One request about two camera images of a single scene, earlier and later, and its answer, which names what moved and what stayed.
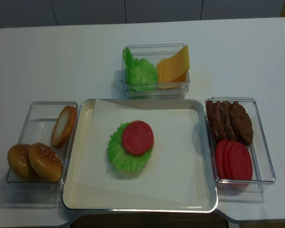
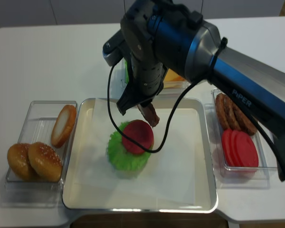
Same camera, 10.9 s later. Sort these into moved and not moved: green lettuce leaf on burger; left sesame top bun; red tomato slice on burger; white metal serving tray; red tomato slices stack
Moved: red tomato slices stack
Not moved: white metal serving tray; green lettuce leaf on burger; left sesame top bun; red tomato slice on burger
